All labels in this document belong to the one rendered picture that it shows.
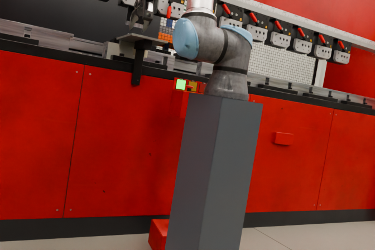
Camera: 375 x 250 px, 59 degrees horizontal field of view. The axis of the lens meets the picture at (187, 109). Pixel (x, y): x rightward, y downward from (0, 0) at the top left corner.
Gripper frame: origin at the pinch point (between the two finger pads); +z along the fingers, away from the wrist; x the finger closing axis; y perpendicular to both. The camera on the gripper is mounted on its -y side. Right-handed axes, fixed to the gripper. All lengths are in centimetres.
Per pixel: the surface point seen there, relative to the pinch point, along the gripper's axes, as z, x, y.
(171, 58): 12.0, -24.3, -0.5
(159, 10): -6.8, -12.4, 13.3
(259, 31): -10, -81, 17
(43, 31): 12.0, 42.2, -0.5
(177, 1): -12.3, -22.2, 18.3
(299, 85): 12, -123, -1
